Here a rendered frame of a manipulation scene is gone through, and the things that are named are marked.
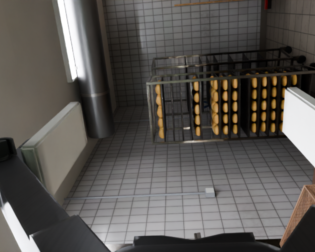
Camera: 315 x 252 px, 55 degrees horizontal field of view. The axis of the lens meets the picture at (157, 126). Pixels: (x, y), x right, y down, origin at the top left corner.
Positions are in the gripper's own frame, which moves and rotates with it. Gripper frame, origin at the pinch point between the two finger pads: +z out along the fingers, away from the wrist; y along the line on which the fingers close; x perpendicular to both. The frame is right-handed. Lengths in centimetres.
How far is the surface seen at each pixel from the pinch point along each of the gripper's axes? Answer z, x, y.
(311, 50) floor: 330, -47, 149
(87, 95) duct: 291, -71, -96
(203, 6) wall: 502, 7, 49
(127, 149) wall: 322, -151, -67
